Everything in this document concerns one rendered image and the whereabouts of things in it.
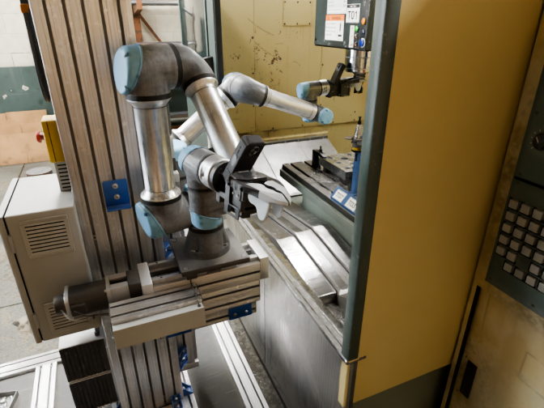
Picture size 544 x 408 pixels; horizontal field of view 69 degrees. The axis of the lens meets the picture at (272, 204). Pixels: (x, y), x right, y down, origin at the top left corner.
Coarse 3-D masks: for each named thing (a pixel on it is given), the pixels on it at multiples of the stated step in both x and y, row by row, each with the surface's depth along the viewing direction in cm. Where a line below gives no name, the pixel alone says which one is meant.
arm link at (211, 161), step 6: (210, 156) 85; (216, 156) 85; (222, 156) 86; (204, 162) 85; (210, 162) 83; (216, 162) 83; (204, 168) 84; (210, 168) 82; (198, 174) 84; (204, 174) 84; (204, 180) 84; (210, 186) 84
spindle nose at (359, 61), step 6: (348, 54) 195; (354, 54) 192; (360, 54) 191; (366, 54) 191; (348, 60) 195; (354, 60) 193; (360, 60) 192; (366, 60) 192; (348, 66) 196; (354, 66) 194; (360, 66) 193; (366, 66) 193; (354, 72) 196; (360, 72) 194; (366, 72) 194
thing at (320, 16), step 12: (324, 0) 184; (348, 0) 167; (360, 0) 160; (372, 0) 155; (324, 12) 186; (360, 12) 161; (372, 12) 156; (324, 24) 187; (348, 24) 170; (360, 24) 163; (372, 24) 158; (324, 36) 189; (348, 36) 171; (348, 48) 174
